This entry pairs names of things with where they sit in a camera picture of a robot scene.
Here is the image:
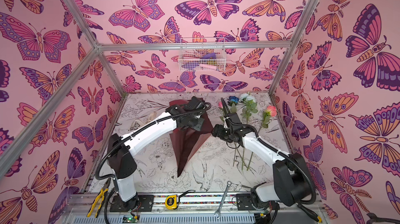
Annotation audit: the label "dark red wrapping paper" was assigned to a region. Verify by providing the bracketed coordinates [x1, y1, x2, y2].
[166, 96, 213, 176]

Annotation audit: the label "small pink fake rose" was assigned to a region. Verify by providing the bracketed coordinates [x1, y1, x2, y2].
[218, 101, 225, 123]

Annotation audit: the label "blue fake rose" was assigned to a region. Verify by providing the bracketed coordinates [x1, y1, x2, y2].
[228, 96, 239, 113]

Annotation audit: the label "coral pink fake rose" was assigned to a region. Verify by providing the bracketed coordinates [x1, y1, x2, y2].
[246, 105, 278, 172]

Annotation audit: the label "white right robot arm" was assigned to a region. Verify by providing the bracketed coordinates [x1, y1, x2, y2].
[211, 113, 317, 206]

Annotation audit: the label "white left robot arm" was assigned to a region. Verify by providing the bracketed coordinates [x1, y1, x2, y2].
[105, 97, 211, 203]

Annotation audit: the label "white fake rose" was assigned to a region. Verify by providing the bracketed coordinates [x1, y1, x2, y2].
[239, 93, 258, 170]

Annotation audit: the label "cream satin ribbon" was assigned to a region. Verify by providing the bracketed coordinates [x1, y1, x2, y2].
[129, 112, 157, 131]

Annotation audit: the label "silver combination wrench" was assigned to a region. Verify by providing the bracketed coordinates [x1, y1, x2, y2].
[214, 181, 232, 219]

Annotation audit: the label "yellow tape measure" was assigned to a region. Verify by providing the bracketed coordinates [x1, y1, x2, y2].
[165, 194, 179, 210]

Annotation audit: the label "black yellow screwdriver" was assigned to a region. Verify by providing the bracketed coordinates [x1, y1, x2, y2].
[297, 203, 322, 223]

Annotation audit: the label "green circuit board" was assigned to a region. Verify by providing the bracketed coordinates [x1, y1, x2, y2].
[122, 215, 139, 224]

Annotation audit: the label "white wire basket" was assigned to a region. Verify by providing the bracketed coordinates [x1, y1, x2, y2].
[177, 37, 227, 72]

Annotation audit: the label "aluminium frame crossbar back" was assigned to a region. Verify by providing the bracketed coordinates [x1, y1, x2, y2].
[97, 41, 292, 52]

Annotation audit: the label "yellow handled pliers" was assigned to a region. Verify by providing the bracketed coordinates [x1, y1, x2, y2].
[86, 178, 111, 218]

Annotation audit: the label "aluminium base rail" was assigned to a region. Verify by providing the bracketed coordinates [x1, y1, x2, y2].
[67, 191, 323, 217]

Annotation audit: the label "aluminium frame post left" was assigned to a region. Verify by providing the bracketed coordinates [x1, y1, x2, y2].
[63, 0, 126, 97]

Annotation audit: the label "aluminium frame post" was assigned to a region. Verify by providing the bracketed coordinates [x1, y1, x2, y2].
[268, 0, 320, 96]
[63, 0, 126, 97]

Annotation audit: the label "aluminium frame post right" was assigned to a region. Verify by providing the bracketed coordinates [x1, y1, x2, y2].
[268, 0, 320, 96]

